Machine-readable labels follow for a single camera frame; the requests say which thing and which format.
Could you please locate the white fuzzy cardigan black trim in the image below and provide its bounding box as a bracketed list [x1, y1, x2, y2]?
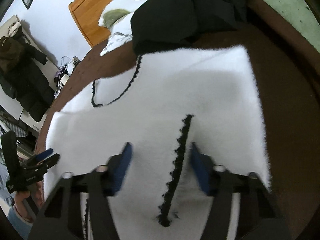
[44, 46, 270, 239]

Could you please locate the person left hand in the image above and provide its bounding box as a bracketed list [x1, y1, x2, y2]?
[13, 191, 38, 223]

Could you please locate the white mug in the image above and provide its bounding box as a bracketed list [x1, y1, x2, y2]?
[59, 74, 69, 87]

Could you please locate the dark hanging coat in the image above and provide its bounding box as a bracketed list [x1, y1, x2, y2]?
[1, 36, 54, 122]

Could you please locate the brown bed sheet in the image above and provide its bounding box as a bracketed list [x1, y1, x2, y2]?
[30, 0, 319, 239]

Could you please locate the white bear print pillow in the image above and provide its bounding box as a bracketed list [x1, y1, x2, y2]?
[98, 0, 196, 57]

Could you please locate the black garment pile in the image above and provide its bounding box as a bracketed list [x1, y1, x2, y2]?
[131, 0, 246, 55]

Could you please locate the wooden headboard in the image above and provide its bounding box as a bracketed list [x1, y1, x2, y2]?
[69, 0, 112, 47]

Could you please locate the green cow print blanket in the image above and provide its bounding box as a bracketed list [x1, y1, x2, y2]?
[263, 0, 319, 51]

